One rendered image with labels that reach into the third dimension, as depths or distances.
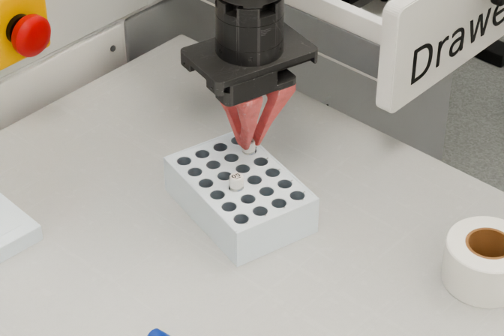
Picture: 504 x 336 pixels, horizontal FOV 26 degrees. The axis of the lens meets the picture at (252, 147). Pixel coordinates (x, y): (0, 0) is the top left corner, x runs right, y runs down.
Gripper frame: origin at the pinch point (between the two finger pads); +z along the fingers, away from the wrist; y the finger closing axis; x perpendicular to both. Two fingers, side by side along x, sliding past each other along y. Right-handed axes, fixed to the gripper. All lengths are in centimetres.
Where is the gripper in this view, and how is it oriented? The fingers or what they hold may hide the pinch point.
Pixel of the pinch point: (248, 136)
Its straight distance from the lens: 97.6
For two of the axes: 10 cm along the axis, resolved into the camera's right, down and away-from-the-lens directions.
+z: -0.1, 8.1, 5.9
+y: -8.4, 3.2, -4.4
